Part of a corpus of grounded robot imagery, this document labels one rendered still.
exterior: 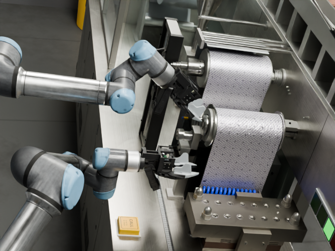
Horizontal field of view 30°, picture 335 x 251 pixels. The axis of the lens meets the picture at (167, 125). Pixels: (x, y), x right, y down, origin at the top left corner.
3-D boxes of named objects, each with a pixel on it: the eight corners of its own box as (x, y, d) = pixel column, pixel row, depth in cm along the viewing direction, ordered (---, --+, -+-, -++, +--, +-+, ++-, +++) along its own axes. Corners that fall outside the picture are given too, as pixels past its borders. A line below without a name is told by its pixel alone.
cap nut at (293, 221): (287, 218, 217) (291, 208, 215) (296, 219, 218) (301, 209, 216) (290, 225, 214) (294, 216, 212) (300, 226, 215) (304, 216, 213)
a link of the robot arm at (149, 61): (125, 48, 201) (145, 33, 198) (146, 70, 207) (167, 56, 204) (125, 61, 195) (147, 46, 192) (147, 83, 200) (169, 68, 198)
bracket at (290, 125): (280, 122, 222) (281, 117, 221) (295, 124, 224) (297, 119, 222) (284, 130, 218) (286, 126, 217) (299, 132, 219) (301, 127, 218)
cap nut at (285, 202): (279, 200, 225) (283, 190, 222) (288, 201, 226) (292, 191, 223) (282, 207, 222) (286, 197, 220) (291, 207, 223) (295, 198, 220)
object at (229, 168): (199, 187, 223) (212, 145, 213) (260, 191, 229) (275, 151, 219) (199, 188, 223) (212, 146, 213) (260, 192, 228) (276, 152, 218)
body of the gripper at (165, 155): (177, 159, 210) (142, 156, 207) (172, 179, 214) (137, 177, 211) (174, 146, 216) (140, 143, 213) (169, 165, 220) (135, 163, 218)
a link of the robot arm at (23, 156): (-14, 171, 178) (60, 175, 225) (17, 187, 175) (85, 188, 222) (3, 133, 178) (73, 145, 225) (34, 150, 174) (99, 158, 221)
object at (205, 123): (200, 139, 216) (199, 119, 220) (205, 139, 217) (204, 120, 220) (206, 129, 210) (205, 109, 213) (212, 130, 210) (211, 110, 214)
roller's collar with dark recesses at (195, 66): (183, 69, 234) (187, 54, 231) (198, 71, 235) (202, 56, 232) (186, 78, 229) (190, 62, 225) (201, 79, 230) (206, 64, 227)
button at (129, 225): (116, 220, 217) (118, 215, 216) (136, 221, 219) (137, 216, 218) (118, 234, 212) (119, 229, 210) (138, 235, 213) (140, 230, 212)
